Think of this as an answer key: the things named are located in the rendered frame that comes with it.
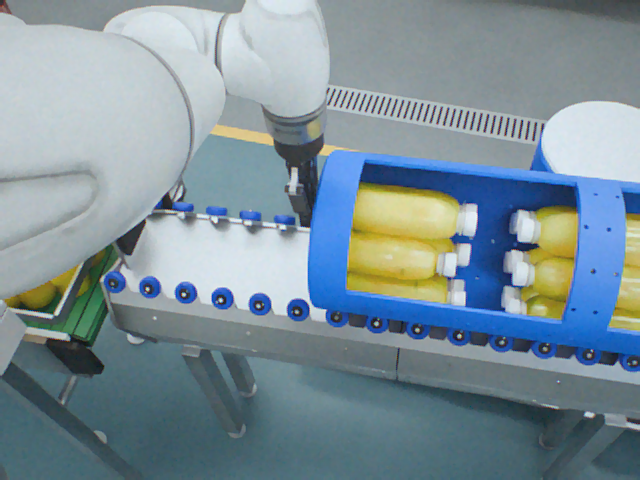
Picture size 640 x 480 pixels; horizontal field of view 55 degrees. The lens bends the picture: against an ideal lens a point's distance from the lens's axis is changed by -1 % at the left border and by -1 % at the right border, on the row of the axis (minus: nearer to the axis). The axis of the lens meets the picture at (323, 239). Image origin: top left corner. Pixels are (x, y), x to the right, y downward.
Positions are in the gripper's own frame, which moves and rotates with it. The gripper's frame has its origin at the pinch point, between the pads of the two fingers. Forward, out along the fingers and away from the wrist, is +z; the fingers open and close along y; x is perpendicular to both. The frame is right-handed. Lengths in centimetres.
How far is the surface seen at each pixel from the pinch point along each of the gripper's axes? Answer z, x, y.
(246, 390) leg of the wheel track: 111, -31, -6
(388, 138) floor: 116, -2, -132
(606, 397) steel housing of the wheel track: 30, 57, 11
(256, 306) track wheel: 19.5, -9.6, 9.1
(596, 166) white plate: 12, 52, -30
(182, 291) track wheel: 19.1, -24.6, 8.5
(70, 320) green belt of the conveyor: 26, -48, 15
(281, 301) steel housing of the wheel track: 23.4, -6.1, 5.1
